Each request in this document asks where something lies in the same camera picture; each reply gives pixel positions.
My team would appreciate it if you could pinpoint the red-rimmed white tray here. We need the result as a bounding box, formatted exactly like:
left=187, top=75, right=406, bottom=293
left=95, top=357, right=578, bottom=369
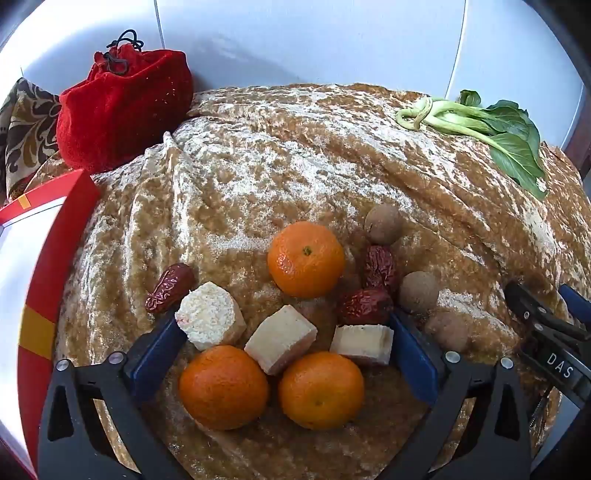
left=0, top=168, right=101, bottom=480

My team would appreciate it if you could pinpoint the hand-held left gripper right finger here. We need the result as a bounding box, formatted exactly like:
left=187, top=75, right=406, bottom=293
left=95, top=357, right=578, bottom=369
left=383, top=311, right=543, bottom=480

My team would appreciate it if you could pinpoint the green bok choy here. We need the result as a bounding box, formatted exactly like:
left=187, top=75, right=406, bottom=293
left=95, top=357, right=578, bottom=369
left=396, top=90, right=549, bottom=200

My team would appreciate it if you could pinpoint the red velvet drawstring bag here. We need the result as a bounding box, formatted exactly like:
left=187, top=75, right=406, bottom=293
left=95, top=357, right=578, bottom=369
left=56, top=29, right=194, bottom=175

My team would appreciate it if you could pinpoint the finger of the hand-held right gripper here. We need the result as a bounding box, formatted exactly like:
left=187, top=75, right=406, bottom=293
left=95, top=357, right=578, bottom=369
left=558, top=284, right=591, bottom=324
left=504, top=281, right=591, bottom=356

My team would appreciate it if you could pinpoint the golden brown velvet blanket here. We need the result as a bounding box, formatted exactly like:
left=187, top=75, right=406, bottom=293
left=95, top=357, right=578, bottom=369
left=28, top=83, right=591, bottom=480

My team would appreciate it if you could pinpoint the dried red date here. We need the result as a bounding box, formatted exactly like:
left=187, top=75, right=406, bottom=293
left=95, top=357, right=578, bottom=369
left=362, top=246, right=399, bottom=296
left=336, top=288, right=394, bottom=326
left=145, top=263, right=195, bottom=315

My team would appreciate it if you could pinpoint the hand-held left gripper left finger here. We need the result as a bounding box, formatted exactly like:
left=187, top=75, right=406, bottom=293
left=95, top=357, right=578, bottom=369
left=37, top=314, right=190, bottom=480

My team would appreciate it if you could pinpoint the cream cake cube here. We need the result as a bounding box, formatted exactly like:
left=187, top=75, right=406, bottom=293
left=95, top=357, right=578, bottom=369
left=329, top=324, right=394, bottom=367
left=244, top=305, right=318, bottom=376

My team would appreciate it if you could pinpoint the orange tangerine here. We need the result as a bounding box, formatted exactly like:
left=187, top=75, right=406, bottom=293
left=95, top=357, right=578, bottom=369
left=278, top=351, right=365, bottom=431
left=178, top=345, right=270, bottom=431
left=268, top=220, right=346, bottom=299

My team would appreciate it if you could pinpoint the brown patterned cloth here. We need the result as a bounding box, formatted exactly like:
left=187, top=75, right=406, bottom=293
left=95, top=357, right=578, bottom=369
left=0, top=78, right=62, bottom=201

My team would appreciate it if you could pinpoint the brown longan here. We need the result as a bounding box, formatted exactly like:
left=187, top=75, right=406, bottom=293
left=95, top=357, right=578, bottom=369
left=364, top=204, right=403, bottom=245
left=424, top=311, right=469, bottom=352
left=399, top=271, right=440, bottom=313

